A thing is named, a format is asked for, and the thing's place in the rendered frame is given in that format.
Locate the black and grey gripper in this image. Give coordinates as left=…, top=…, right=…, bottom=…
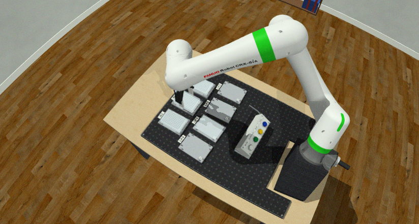
left=173, top=86, right=194, bottom=107

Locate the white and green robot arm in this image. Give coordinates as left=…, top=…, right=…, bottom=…
left=165, top=15, right=350, bottom=171

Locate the white button panel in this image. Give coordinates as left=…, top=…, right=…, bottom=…
left=234, top=105, right=270, bottom=159

